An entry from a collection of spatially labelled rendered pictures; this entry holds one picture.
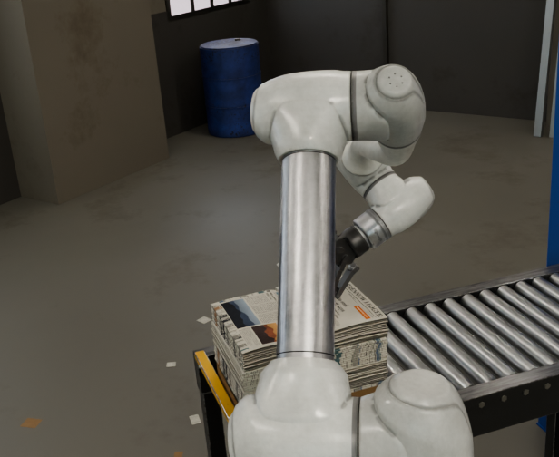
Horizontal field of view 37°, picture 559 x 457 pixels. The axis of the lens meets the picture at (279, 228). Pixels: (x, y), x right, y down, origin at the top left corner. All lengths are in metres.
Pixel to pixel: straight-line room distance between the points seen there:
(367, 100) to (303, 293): 0.37
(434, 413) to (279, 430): 0.25
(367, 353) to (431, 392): 0.74
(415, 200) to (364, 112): 0.57
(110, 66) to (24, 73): 0.71
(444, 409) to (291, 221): 0.42
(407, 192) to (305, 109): 0.61
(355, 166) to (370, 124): 0.53
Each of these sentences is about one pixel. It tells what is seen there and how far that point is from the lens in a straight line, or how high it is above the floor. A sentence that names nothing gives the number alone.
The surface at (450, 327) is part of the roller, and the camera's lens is 2.48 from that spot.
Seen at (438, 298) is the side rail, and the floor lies 0.80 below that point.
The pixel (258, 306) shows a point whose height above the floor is 1.03.
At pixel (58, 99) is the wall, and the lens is 6.17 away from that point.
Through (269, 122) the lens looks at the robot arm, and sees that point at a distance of 1.54.
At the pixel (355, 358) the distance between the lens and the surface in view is 2.05.
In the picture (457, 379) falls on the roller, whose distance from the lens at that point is 2.24.
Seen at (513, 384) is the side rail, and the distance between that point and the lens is 2.23.
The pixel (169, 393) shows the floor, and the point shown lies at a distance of 3.74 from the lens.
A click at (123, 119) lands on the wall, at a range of 6.61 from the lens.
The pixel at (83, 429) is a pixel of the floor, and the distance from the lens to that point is 3.63.
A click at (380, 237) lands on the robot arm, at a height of 1.20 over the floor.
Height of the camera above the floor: 2.01
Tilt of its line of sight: 22 degrees down
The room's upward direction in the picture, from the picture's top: 4 degrees counter-clockwise
